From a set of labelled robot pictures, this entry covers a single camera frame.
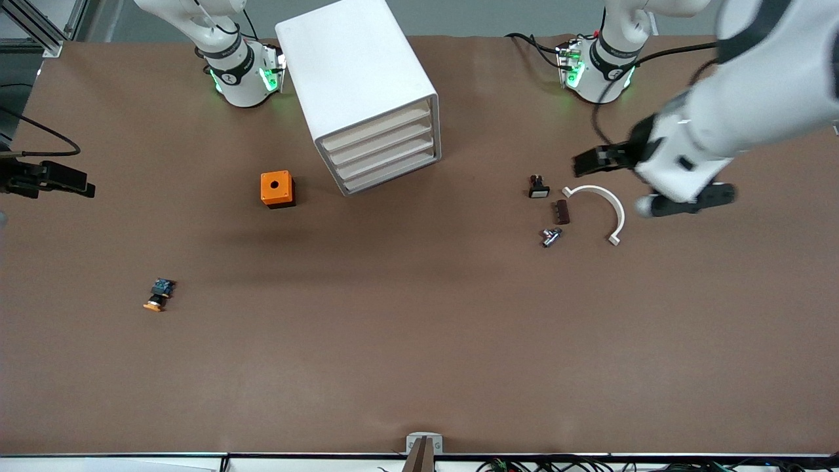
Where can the silver metal tee fitting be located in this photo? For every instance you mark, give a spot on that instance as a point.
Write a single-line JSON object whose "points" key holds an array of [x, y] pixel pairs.
{"points": [[550, 236]]}

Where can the black push button white cap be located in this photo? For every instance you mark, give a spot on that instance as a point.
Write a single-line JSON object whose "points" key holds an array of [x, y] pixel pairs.
{"points": [[539, 190]]}

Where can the grey metal table bracket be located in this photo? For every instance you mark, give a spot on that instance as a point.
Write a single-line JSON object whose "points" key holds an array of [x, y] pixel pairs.
{"points": [[411, 442]]}

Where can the brown hexagonal block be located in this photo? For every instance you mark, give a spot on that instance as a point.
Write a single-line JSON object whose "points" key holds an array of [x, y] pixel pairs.
{"points": [[561, 212]]}

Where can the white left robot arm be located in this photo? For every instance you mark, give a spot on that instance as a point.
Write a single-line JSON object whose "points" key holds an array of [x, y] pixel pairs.
{"points": [[773, 85]]}

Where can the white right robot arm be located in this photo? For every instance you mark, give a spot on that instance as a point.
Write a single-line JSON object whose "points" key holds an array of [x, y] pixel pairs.
{"points": [[229, 72]]}

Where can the orange button with blue base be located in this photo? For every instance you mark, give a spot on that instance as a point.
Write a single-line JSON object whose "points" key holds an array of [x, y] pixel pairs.
{"points": [[159, 294]]}

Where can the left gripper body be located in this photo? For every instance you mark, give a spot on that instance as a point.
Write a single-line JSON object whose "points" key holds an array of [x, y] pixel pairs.
{"points": [[637, 149]]}

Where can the orange box with hole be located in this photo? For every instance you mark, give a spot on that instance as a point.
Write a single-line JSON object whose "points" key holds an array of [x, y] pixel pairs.
{"points": [[275, 187]]}

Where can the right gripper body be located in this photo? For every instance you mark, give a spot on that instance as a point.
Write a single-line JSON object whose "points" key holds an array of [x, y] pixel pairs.
{"points": [[14, 178]]}

